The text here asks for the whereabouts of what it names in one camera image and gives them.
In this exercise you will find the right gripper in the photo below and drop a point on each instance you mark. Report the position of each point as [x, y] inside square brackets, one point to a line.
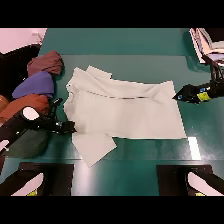
[193, 94]

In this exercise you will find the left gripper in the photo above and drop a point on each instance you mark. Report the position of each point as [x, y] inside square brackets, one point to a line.
[64, 127]

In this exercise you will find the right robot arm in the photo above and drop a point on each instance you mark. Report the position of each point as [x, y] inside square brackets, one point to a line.
[200, 181]

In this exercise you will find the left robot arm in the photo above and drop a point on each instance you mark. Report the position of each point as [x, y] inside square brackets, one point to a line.
[20, 124]

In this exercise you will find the dark green garment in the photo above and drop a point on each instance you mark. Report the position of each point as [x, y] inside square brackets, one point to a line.
[30, 143]

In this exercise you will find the orange garment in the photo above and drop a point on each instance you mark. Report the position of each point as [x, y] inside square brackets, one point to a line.
[28, 102]

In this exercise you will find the purple garment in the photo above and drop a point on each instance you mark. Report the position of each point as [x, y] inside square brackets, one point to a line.
[35, 85]

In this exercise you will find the heap of clothes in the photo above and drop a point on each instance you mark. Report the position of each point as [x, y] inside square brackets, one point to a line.
[208, 43]

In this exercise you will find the white T-shirt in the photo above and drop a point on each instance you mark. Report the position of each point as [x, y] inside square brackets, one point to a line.
[126, 111]

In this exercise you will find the maroon garment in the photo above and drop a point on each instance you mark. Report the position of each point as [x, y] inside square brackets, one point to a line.
[46, 62]

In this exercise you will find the black garment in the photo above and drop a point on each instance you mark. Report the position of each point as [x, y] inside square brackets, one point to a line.
[15, 68]

